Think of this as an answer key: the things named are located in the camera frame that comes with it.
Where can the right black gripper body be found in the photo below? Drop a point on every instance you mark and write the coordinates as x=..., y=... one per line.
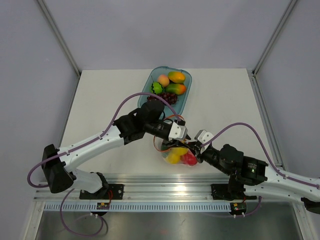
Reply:
x=210, y=155

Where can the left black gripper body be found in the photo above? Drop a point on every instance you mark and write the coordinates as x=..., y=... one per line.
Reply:
x=157, y=129

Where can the red apple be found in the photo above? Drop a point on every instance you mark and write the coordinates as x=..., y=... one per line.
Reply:
x=189, y=159

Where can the yellow lemon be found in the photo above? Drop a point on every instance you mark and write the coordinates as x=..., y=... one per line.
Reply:
x=179, y=151
x=173, y=159

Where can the clear zip top bag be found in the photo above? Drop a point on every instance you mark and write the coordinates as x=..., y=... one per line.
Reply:
x=161, y=147

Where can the yellow lemon front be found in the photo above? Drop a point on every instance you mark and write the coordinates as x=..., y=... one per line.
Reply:
x=173, y=159

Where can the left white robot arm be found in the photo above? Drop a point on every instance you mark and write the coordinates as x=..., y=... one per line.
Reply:
x=60, y=166

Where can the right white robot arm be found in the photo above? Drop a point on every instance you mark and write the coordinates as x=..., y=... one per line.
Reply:
x=280, y=185

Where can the pale peach top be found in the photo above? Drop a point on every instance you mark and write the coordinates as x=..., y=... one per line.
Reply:
x=163, y=80

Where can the dark grapes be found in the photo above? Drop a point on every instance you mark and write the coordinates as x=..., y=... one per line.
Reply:
x=170, y=98

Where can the green lime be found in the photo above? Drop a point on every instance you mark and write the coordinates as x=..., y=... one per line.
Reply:
x=156, y=88

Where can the teal plastic fruit basket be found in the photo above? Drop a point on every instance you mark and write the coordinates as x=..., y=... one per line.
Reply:
x=181, y=99

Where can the orange fruit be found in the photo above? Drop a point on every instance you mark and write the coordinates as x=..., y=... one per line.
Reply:
x=176, y=88

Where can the orange yellow mango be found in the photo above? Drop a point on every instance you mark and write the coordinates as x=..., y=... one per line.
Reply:
x=176, y=77

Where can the right control board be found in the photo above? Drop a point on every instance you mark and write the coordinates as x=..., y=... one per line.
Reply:
x=238, y=209

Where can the control board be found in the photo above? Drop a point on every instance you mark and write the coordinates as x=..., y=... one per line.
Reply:
x=103, y=206
x=238, y=209

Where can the left control board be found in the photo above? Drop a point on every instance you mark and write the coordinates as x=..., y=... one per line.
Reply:
x=103, y=206

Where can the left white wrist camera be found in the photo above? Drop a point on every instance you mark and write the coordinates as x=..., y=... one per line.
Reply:
x=178, y=131

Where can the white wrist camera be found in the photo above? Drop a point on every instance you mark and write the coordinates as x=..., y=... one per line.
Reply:
x=204, y=138
x=178, y=131

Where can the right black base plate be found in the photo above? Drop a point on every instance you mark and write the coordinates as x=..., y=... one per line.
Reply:
x=220, y=192

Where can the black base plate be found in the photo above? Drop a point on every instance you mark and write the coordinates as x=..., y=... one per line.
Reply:
x=220, y=192
x=113, y=192

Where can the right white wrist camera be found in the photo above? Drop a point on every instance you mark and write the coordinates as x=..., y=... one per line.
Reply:
x=204, y=138

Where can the aluminium mounting rail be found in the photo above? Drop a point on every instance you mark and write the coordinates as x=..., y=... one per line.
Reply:
x=167, y=188

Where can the right aluminium frame post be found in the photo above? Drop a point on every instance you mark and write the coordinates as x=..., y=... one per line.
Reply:
x=275, y=35

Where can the aluminium frame post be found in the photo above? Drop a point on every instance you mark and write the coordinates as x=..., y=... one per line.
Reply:
x=48, y=16
x=275, y=35

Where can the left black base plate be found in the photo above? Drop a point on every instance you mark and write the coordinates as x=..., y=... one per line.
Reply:
x=113, y=192

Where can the left aluminium frame post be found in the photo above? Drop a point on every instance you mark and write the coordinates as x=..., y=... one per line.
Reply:
x=48, y=16

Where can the white slotted cable duct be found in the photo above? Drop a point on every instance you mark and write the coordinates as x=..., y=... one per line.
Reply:
x=135, y=207

